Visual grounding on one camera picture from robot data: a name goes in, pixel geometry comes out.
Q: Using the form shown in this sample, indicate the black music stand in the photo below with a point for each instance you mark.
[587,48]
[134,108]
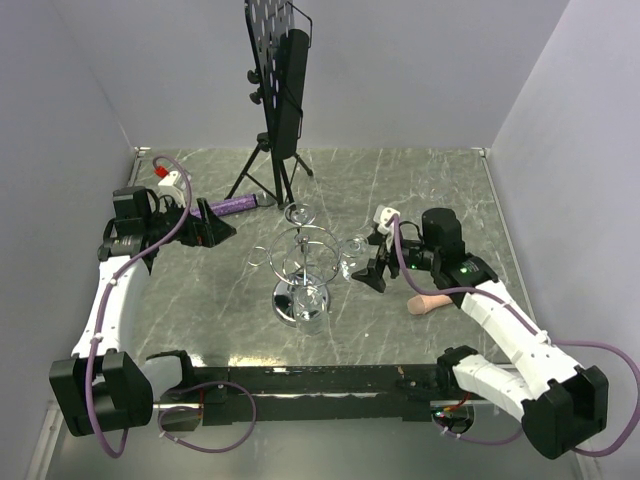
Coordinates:
[280,51]

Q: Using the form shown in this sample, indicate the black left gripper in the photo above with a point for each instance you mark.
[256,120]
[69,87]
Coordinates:
[206,231]

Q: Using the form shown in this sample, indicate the purple glitter microphone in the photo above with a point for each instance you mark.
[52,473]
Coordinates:
[241,204]

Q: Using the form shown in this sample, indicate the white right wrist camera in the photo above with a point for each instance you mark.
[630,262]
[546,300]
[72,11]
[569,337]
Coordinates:
[382,219]

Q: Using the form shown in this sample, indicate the chrome wine glass rack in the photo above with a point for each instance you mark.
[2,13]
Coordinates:
[299,256]

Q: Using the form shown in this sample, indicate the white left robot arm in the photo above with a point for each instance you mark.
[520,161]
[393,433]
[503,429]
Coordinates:
[100,384]

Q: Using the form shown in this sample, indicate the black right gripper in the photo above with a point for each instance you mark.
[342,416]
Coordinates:
[370,275]

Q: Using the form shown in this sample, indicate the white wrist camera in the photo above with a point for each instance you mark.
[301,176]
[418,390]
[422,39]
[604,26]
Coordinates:
[382,219]
[171,183]

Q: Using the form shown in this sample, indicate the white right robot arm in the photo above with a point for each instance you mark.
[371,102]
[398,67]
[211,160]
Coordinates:
[558,402]

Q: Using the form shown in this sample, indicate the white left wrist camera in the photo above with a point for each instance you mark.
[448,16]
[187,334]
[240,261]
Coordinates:
[171,183]

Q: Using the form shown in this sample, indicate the clear wine glass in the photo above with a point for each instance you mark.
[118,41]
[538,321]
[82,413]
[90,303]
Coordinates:
[310,310]
[299,214]
[354,255]
[435,183]

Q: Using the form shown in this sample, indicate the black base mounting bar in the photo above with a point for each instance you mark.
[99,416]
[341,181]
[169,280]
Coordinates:
[306,393]

